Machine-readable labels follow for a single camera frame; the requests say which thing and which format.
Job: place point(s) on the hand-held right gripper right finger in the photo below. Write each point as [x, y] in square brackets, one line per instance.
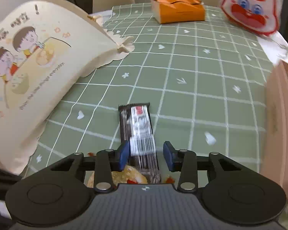
[168, 155]

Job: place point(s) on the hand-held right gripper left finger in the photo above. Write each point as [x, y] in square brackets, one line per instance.
[123, 154]

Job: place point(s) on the dark brown snack bar packet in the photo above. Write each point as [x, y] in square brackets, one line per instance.
[138, 124]

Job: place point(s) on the white cardboard box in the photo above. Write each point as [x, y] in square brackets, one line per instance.
[280, 129]

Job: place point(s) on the round rice cracker packet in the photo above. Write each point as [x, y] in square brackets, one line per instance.
[130, 175]

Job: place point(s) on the green checked tablecloth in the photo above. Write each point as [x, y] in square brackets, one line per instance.
[182, 76]

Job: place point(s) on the cream cartoon printed bag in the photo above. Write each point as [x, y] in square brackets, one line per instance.
[45, 62]

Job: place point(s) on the orange tissue pack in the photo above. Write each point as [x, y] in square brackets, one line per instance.
[180, 9]

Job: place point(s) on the white red rabbit bag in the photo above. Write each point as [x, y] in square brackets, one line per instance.
[250, 7]

